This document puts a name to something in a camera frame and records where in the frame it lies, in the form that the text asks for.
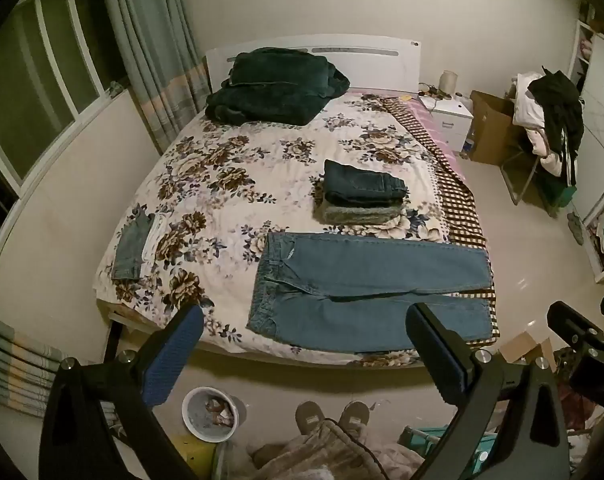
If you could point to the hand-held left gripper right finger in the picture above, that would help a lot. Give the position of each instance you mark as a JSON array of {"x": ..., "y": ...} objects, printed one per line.
[{"x": 434, "y": 360}]

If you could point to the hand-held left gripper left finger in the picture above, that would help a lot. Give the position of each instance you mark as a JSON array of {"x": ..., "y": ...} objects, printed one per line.
[{"x": 179, "y": 355}]

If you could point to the light blue jeans pants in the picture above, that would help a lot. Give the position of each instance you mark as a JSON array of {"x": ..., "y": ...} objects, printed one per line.
[{"x": 357, "y": 265}]

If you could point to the grey-green folded pants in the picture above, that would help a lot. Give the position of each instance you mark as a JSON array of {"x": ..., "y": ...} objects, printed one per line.
[{"x": 357, "y": 212}]

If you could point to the flat cardboard piece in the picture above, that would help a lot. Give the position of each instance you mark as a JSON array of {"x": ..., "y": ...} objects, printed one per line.
[{"x": 524, "y": 347}]

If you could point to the round trash bin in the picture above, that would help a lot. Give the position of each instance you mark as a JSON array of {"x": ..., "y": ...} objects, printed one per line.
[{"x": 209, "y": 415}]

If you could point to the teal plastic crate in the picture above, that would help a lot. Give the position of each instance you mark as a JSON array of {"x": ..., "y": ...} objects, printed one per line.
[{"x": 431, "y": 442}]

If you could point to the grey shoe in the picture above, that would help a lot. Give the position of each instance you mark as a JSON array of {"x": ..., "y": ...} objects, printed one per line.
[{"x": 575, "y": 230}]

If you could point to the yellow bag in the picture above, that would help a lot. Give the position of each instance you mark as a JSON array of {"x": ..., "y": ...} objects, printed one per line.
[{"x": 192, "y": 460}]

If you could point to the small folded blue jeans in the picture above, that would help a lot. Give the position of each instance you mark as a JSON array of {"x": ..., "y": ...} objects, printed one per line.
[{"x": 131, "y": 245}]

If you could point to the person's fuzzy beige clothing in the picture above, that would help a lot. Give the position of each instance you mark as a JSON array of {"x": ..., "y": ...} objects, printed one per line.
[{"x": 322, "y": 455}]

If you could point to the brown checkered bed sheet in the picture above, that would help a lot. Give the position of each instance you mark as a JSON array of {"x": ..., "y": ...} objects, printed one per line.
[{"x": 461, "y": 210}]

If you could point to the metal folding chair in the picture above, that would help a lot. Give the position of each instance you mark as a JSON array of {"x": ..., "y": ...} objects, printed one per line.
[{"x": 526, "y": 170}]

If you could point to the striped green cloth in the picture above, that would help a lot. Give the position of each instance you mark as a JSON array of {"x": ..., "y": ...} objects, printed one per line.
[{"x": 17, "y": 365}]

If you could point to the floral print blanket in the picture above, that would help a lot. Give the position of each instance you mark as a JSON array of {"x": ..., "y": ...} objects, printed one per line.
[{"x": 262, "y": 185}]

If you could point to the dark folded jeans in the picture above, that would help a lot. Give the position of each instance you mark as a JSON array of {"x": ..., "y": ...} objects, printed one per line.
[{"x": 362, "y": 182}]

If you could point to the white clothes pile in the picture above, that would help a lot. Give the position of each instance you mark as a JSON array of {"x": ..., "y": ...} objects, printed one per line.
[{"x": 529, "y": 110}]

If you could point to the large cardboard box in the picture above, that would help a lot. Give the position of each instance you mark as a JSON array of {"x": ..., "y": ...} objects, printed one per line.
[{"x": 489, "y": 130}]

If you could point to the pink bed sheet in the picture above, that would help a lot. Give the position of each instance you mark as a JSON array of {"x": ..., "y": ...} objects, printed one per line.
[{"x": 431, "y": 125}]

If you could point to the white nightstand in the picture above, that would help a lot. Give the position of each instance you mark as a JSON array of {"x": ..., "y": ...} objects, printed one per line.
[{"x": 451, "y": 120}]

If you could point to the cream cylinder lamp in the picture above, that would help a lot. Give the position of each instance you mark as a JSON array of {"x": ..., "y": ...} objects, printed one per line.
[{"x": 448, "y": 84}]

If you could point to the dark green folded blanket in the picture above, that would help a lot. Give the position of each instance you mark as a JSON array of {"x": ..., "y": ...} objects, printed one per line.
[{"x": 277, "y": 85}]

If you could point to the green striped curtain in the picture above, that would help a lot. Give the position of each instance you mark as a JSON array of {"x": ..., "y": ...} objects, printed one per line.
[{"x": 157, "y": 50}]

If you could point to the white framed window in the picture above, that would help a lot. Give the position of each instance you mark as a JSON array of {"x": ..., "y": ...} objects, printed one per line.
[{"x": 42, "y": 75}]

